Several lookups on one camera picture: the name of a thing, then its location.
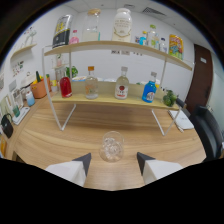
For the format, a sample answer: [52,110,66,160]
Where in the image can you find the clear bottle with green cap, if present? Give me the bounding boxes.
[147,24,160,49]

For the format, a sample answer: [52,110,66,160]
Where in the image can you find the small pink bottle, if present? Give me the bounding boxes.
[68,29,80,45]

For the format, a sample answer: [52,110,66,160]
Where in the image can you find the black chair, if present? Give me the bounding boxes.
[189,105,224,161]

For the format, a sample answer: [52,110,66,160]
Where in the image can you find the white bottle with blue base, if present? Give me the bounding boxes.
[25,91,36,107]

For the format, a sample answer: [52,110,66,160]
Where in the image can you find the green potted plant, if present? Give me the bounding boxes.
[65,65,79,79]

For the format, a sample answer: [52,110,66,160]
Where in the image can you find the red liquid bottle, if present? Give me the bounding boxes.
[59,68,73,99]

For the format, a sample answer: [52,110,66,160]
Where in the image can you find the green glass with limes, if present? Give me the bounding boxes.
[162,89,178,108]

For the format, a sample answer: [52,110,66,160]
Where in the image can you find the small black tool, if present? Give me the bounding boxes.
[175,97,188,109]

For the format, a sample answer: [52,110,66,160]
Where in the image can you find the blue patterned bowl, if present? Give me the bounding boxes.
[71,75,88,83]

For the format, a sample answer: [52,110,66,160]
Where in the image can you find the tall black yellow can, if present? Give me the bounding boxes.
[52,14,73,49]

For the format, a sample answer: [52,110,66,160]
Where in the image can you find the white pot with lid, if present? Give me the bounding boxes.
[20,73,37,88]

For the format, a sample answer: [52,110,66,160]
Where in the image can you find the white notebook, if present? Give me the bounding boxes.
[168,109,195,131]

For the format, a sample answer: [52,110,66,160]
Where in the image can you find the two-tier wooden shelf rack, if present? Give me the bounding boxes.
[41,40,194,137]

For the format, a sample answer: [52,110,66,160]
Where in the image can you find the yellow snack can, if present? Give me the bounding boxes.
[168,33,185,61]

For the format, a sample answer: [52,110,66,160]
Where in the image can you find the blue liquid bottle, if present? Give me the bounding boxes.
[141,71,158,104]

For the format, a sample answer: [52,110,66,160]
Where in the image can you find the wooden wall shelf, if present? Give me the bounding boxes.
[9,43,38,61]

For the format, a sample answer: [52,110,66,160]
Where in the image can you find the brown door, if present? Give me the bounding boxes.
[185,43,214,114]

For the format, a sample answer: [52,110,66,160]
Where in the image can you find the white wall socket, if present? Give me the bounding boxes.
[8,79,18,93]

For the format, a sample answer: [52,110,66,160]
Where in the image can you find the clear glass with ice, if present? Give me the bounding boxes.
[99,130,125,163]

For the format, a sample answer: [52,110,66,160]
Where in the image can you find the clear bottle with red label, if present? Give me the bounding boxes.
[114,66,130,100]

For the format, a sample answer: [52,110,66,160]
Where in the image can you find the small light blue bottle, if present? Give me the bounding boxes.
[139,30,148,46]

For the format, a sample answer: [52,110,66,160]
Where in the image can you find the black kettle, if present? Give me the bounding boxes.
[0,113,15,139]

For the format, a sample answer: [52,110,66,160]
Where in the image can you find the white scale tray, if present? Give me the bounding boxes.
[11,106,31,126]

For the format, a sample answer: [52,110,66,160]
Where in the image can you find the clear bottle with orange cap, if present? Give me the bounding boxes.
[84,65,100,100]

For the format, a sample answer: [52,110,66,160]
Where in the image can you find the large white milk bottle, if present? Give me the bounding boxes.
[111,7,133,43]

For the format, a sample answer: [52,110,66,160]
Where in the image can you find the white figurine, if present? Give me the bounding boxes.
[23,28,38,48]

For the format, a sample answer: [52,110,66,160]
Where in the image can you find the small clear bottle blue cap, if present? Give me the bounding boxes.
[159,37,168,53]

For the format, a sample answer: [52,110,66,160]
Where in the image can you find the teal cup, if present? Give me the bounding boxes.
[12,104,21,118]

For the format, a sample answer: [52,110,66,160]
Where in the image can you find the orange basket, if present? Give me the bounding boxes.
[30,77,52,100]

